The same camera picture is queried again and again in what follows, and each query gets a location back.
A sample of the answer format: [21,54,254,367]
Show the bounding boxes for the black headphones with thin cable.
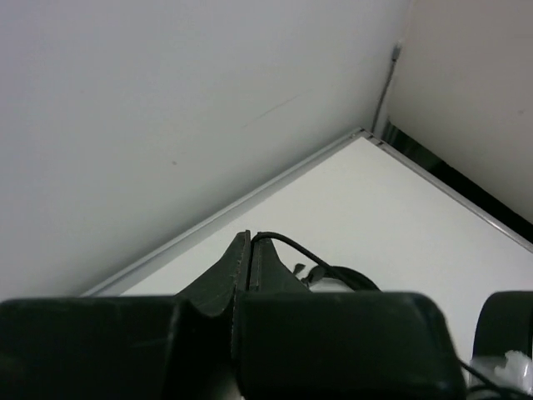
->
[252,232,380,291]

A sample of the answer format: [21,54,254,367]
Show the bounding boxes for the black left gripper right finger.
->
[248,237,309,293]

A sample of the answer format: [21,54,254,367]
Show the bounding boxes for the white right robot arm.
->
[465,291,532,399]

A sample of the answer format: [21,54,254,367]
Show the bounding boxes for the black wall cable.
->
[370,39,404,138]

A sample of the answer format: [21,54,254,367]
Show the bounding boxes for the aluminium table edge rail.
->
[90,132,532,299]

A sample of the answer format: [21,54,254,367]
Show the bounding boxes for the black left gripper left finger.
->
[175,231,252,318]

